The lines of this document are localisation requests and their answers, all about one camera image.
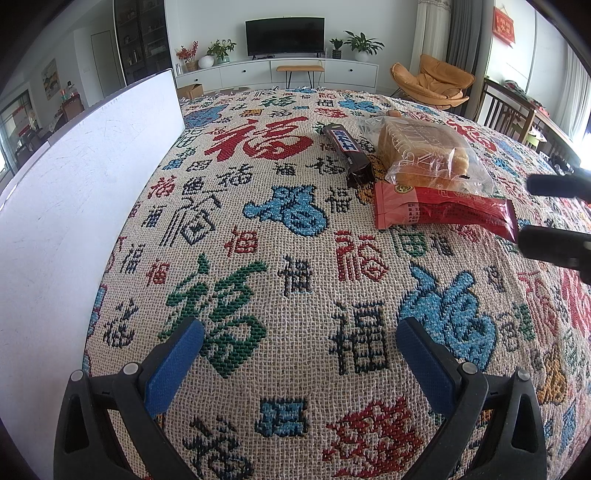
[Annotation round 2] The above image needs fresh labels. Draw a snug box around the bread loaf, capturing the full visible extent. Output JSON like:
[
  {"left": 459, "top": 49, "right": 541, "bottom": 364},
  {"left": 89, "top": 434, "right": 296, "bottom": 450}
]
[{"left": 366, "top": 115, "right": 494, "bottom": 196}]

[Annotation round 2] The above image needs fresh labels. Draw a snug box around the red snack packet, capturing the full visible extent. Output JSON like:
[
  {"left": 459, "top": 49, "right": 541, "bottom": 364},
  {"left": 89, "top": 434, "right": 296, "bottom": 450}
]
[{"left": 374, "top": 181, "right": 519, "bottom": 243}]

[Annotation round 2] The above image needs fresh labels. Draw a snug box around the dark chocolate bar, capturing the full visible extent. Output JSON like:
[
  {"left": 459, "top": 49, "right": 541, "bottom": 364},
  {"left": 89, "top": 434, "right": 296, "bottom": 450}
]
[{"left": 322, "top": 123, "right": 375, "bottom": 188}]

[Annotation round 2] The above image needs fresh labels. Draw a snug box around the dark wooden side table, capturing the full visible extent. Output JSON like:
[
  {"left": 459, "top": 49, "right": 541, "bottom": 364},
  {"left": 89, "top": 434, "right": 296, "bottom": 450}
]
[{"left": 475, "top": 78, "right": 580, "bottom": 166}]

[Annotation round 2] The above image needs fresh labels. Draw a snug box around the patterned woven table cloth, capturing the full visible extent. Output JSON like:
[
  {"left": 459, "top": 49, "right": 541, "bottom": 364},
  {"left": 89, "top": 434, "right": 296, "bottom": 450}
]
[{"left": 83, "top": 88, "right": 590, "bottom": 479}]

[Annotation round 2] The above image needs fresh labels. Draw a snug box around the orange lounge chair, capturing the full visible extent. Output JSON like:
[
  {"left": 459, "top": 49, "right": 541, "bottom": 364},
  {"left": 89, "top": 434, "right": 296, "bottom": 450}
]
[{"left": 391, "top": 54, "right": 476, "bottom": 110}]

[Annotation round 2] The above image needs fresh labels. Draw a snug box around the white cardboard box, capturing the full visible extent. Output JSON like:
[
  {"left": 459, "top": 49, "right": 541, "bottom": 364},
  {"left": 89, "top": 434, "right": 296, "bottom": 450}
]
[{"left": 1, "top": 71, "right": 184, "bottom": 479}]

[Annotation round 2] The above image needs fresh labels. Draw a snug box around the green plant pair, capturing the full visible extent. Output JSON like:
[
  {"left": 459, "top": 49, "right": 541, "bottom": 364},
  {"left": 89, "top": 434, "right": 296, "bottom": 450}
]
[{"left": 329, "top": 30, "right": 385, "bottom": 62}]

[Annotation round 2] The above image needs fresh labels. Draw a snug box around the dining table with chairs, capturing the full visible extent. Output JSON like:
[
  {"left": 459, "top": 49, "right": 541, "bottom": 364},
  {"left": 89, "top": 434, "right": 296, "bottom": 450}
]
[{"left": 1, "top": 89, "right": 85, "bottom": 165}]

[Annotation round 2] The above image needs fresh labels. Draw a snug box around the brown cardboard box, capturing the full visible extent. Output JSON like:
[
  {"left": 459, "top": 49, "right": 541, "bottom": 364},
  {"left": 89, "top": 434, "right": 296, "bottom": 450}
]
[{"left": 176, "top": 84, "right": 204, "bottom": 100}]

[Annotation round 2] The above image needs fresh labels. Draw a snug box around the wooden bench stool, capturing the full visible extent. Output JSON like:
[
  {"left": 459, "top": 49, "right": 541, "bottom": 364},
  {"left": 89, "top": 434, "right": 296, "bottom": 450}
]
[{"left": 276, "top": 64, "right": 325, "bottom": 89}]

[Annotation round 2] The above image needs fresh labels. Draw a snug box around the white tv cabinet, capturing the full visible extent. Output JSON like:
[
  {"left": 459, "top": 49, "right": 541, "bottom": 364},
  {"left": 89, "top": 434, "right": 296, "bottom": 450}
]
[{"left": 175, "top": 58, "right": 379, "bottom": 93}]

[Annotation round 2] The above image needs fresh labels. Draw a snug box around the white round vase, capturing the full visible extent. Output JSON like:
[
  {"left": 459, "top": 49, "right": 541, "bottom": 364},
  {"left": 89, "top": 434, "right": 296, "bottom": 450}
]
[{"left": 198, "top": 55, "right": 215, "bottom": 69}]

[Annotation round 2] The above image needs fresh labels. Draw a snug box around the red flower vase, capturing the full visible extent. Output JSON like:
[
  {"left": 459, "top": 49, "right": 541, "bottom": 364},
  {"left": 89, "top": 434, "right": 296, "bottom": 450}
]
[{"left": 175, "top": 41, "right": 198, "bottom": 72}]

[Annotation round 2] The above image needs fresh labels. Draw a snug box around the green potted plant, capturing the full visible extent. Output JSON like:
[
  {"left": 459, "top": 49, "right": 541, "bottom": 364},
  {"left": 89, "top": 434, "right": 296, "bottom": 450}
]
[{"left": 206, "top": 39, "right": 236, "bottom": 65}]

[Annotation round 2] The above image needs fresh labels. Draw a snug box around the black television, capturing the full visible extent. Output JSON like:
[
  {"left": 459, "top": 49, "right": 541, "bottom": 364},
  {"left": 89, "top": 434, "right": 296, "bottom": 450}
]
[{"left": 245, "top": 17, "right": 325, "bottom": 57}]

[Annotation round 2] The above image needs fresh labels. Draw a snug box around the dark bookshelf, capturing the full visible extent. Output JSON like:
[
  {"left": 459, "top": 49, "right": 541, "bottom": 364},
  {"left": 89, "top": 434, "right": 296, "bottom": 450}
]
[{"left": 112, "top": 0, "right": 171, "bottom": 85}]

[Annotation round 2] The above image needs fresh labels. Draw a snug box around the red wall hanging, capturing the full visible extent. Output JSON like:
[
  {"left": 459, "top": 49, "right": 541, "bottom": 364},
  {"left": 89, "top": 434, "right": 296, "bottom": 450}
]
[{"left": 492, "top": 7, "right": 515, "bottom": 46}]

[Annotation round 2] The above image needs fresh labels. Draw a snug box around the framed wall picture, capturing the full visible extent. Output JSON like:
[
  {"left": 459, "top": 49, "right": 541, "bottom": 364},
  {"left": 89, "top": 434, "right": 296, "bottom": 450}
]
[{"left": 41, "top": 58, "right": 61, "bottom": 100}]

